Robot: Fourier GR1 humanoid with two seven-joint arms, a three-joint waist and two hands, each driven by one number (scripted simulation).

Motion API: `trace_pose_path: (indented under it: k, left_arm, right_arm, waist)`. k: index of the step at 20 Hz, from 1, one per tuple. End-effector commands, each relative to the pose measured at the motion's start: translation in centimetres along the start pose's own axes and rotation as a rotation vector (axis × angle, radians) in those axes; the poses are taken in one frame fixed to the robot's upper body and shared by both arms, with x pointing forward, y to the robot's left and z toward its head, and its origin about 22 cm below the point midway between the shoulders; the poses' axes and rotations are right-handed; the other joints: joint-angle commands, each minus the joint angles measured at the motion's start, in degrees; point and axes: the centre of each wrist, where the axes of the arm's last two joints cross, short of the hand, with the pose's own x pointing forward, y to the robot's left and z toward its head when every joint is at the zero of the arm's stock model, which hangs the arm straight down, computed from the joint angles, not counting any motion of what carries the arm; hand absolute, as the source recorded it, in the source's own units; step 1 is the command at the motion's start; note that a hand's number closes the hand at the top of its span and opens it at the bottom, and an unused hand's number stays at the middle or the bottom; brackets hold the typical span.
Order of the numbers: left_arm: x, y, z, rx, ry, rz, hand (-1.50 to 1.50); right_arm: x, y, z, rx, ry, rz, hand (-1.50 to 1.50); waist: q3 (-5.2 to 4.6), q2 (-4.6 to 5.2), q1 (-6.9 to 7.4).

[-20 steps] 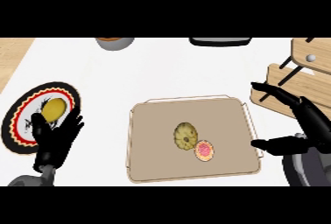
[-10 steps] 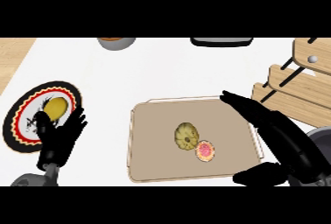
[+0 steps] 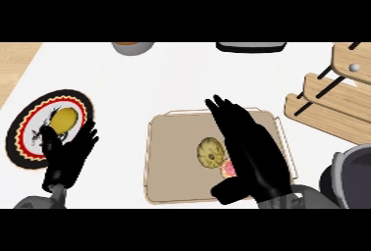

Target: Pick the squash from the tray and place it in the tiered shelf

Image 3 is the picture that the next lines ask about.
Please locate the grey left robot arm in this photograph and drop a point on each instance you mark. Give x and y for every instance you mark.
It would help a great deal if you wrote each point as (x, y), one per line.
(45, 198)

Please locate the wooden tiered shelf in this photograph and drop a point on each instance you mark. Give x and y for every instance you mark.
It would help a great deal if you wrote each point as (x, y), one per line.
(333, 94)

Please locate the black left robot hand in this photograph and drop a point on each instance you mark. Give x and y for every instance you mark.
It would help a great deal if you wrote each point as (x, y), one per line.
(66, 157)

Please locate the beige tray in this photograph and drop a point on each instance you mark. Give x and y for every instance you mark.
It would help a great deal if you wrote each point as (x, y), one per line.
(193, 157)

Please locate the black red patterned plate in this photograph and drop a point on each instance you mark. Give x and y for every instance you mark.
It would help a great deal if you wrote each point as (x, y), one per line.
(48, 128)

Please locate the dark grey pot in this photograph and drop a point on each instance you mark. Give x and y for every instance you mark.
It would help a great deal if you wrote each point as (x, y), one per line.
(349, 176)

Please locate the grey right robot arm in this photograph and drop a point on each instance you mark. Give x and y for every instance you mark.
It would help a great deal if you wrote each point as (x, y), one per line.
(299, 198)

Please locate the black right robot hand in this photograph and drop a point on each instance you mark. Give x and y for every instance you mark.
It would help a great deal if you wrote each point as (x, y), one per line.
(252, 153)

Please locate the grey bowl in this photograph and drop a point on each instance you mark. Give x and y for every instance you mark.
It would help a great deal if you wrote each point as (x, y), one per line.
(134, 47)

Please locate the yellow lemon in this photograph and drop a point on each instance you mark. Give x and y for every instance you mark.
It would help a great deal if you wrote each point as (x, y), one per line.
(64, 120)

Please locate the black flat appliance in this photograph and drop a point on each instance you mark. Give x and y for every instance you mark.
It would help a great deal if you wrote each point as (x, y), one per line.
(252, 47)

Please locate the pink frosted donut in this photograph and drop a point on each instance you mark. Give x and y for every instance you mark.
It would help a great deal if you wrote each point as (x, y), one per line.
(228, 169)

